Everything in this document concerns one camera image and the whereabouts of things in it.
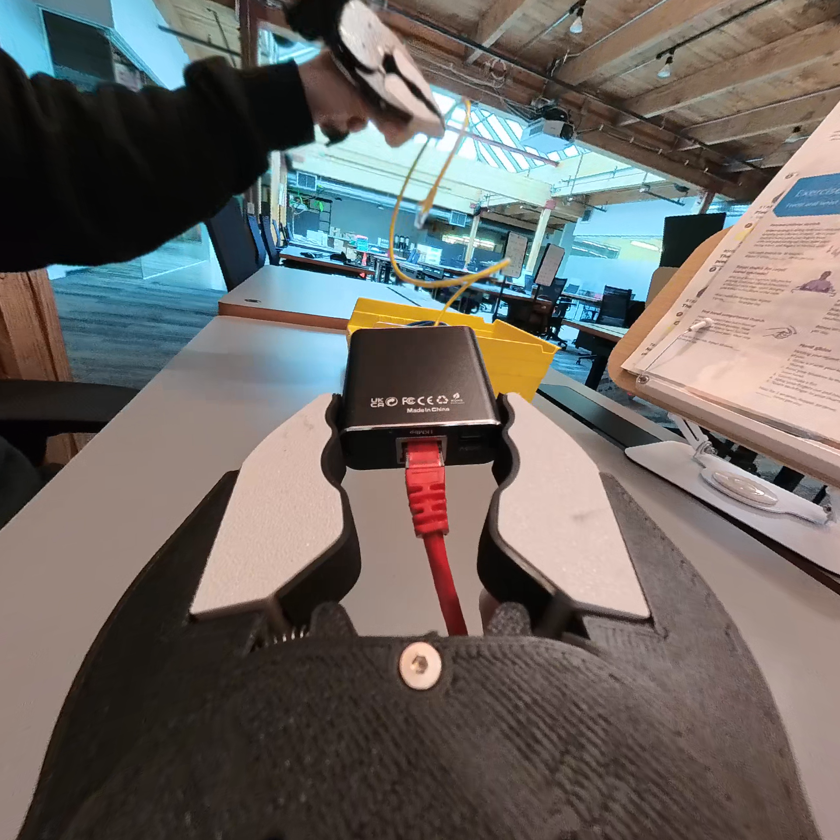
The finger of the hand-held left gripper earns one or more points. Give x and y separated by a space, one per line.
377 29
407 108

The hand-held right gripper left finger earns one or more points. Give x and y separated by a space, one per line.
282 512

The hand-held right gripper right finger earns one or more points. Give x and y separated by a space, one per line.
564 512

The yellow plastic bin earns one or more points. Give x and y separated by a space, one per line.
518 367

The black network switch box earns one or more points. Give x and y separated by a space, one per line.
413 367

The person's left forearm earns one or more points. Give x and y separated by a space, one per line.
131 151

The person's left hand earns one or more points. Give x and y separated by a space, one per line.
334 98

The ceiling projector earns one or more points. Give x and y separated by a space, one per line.
548 134

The ceiling spotlight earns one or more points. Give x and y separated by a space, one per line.
665 67
576 23

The grey table with wooden edge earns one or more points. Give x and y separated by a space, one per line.
295 289

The small background document stand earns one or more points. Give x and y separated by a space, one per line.
550 266

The black office chair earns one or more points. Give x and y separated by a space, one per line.
52 400
229 249

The wooden document stand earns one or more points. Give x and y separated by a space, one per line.
754 315

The black panel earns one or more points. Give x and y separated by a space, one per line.
689 239

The wooden post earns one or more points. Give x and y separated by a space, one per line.
33 328

